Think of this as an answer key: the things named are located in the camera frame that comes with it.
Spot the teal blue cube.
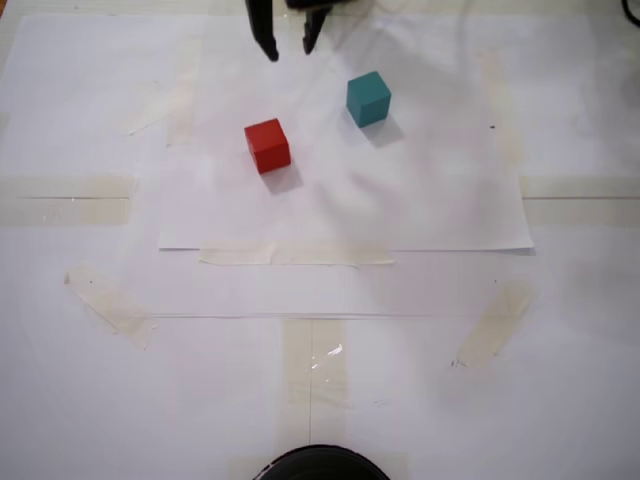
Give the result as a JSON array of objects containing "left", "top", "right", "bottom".
[{"left": 345, "top": 70, "right": 392, "bottom": 129}]

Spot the large white paper sheet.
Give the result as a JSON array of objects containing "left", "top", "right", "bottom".
[
  {"left": 9, "top": 13, "right": 639, "bottom": 319},
  {"left": 0, "top": 312, "right": 640, "bottom": 480}
]

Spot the small white paper sheet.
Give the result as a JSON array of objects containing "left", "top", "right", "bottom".
[{"left": 157, "top": 0, "right": 536, "bottom": 256}]

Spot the red cube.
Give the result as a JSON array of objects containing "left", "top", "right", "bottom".
[{"left": 243, "top": 117, "right": 292, "bottom": 176}]

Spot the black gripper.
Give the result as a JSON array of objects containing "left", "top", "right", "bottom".
[{"left": 243, "top": 0, "right": 351, "bottom": 63}]

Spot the clear shiny tape strip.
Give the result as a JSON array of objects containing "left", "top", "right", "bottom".
[{"left": 281, "top": 318, "right": 350, "bottom": 410}]

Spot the black round stand base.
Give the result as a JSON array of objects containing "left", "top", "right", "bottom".
[{"left": 252, "top": 443, "right": 392, "bottom": 480}]

